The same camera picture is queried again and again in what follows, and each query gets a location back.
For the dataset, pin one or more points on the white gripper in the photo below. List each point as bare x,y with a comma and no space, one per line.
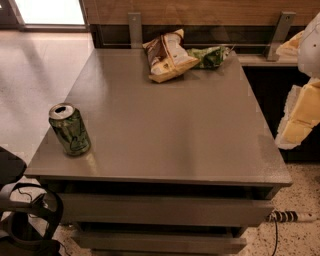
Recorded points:
310,50

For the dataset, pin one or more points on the brown chip bag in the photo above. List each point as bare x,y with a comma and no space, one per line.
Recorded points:
167,58

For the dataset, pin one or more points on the green chip bag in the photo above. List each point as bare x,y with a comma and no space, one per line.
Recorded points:
209,58

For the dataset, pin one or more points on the green soda can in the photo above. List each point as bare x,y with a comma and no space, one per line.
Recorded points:
68,125

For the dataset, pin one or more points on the white power strip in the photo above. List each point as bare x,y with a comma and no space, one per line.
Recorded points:
291,216

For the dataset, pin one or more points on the grey drawer cabinet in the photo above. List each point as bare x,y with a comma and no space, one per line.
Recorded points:
202,135

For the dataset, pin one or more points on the upper grey drawer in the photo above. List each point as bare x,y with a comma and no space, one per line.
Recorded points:
164,210

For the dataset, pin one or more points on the grey drawer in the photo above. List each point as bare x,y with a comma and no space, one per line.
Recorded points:
155,243
164,210

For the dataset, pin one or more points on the lower grey drawer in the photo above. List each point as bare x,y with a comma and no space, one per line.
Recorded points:
155,243

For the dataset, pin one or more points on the right metal bracket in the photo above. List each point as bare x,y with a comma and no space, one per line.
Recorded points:
279,35

